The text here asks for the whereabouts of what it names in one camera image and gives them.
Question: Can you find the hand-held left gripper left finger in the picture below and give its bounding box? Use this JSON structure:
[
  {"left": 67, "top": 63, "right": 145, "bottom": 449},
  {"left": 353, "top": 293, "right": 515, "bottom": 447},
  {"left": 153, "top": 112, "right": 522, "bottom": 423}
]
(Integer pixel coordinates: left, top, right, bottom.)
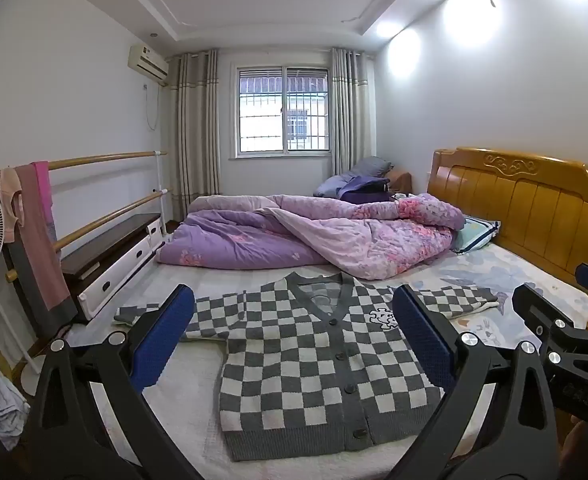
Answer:
[{"left": 26, "top": 284, "right": 197, "bottom": 480}]

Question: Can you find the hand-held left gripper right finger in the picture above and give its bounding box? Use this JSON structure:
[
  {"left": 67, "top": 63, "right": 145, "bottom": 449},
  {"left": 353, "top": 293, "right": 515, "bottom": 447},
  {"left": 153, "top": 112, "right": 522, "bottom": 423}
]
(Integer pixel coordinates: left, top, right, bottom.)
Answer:
[{"left": 393, "top": 285, "right": 565, "bottom": 480}]

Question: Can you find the grey white checkered cardigan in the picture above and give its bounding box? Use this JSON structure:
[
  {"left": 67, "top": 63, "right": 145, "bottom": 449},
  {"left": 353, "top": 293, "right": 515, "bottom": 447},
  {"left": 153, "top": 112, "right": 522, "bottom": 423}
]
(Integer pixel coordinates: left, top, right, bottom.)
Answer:
[{"left": 114, "top": 271, "right": 499, "bottom": 462}]

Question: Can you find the printed white bed sheet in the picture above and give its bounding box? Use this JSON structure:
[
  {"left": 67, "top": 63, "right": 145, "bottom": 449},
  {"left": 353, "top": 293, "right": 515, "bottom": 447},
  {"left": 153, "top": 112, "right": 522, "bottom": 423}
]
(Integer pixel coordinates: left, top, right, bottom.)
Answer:
[{"left": 69, "top": 245, "right": 588, "bottom": 480}]

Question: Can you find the white dark-topped low cabinet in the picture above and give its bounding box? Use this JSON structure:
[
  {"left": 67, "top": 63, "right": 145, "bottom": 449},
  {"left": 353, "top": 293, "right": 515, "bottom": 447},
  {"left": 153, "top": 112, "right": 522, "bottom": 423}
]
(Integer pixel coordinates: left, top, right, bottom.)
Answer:
[{"left": 61, "top": 212, "right": 167, "bottom": 323}]

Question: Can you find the blue striped pillow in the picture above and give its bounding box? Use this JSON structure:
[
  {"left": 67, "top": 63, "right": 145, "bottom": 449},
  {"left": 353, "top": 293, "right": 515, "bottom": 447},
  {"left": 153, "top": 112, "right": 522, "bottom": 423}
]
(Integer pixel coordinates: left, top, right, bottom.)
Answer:
[{"left": 451, "top": 215, "right": 502, "bottom": 255}]

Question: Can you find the pink grey hanging garment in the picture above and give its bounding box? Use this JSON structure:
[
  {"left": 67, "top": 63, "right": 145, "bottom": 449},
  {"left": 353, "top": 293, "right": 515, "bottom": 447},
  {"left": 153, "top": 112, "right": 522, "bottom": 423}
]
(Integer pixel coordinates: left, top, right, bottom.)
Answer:
[{"left": 14, "top": 161, "right": 77, "bottom": 338}]

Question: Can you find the purple floral quilt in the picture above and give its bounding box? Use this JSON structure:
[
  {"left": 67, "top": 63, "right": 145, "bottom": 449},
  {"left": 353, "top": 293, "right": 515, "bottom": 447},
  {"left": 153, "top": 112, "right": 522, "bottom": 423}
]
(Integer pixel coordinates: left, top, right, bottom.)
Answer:
[{"left": 155, "top": 192, "right": 467, "bottom": 281}]

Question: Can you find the wooden nightstand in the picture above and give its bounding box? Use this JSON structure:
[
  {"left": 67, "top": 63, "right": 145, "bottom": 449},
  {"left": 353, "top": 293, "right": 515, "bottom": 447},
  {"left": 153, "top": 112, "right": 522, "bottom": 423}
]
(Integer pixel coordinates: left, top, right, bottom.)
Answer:
[{"left": 386, "top": 170, "right": 413, "bottom": 196}]

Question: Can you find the pile of blue purple bedding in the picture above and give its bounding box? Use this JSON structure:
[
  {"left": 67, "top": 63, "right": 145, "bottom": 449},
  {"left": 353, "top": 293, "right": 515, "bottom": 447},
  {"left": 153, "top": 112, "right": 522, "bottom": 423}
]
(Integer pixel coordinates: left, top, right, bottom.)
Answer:
[{"left": 314, "top": 156, "right": 395, "bottom": 205}]

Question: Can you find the grey striped curtain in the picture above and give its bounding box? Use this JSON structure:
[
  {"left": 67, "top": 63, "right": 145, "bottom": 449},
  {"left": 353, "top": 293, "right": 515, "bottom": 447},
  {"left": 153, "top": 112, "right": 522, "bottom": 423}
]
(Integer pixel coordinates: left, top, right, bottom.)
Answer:
[
  {"left": 166, "top": 49, "right": 222, "bottom": 221},
  {"left": 330, "top": 47, "right": 377, "bottom": 183}
]

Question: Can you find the peach hanging top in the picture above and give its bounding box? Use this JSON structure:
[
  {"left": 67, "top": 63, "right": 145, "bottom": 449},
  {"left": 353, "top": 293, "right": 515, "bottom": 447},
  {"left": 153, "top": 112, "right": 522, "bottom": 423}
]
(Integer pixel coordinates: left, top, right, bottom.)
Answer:
[{"left": 0, "top": 166, "right": 26, "bottom": 243}]

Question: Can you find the barred window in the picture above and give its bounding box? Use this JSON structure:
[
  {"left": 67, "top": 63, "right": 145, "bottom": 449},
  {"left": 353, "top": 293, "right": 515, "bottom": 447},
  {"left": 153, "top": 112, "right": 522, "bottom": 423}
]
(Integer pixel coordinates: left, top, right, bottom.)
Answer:
[{"left": 231, "top": 64, "right": 332, "bottom": 158}]

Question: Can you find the wooden double wall barre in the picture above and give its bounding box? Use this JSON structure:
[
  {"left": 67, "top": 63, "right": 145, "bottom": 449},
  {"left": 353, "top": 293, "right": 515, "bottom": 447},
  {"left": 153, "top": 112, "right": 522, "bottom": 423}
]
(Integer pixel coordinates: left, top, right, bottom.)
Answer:
[{"left": 0, "top": 150, "right": 175, "bottom": 283}]

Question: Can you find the air conditioner cable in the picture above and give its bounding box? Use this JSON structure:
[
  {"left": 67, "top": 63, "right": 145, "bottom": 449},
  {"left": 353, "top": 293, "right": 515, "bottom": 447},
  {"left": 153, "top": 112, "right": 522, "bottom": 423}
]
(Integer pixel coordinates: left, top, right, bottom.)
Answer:
[{"left": 144, "top": 82, "right": 163, "bottom": 132}]

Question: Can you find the white wall air conditioner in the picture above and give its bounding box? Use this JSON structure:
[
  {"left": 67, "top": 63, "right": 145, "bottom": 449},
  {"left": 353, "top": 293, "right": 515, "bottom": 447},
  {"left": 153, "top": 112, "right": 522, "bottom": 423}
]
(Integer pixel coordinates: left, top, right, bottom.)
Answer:
[{"left": 128, "top": 44, "right": 171, "bottom": 81}]

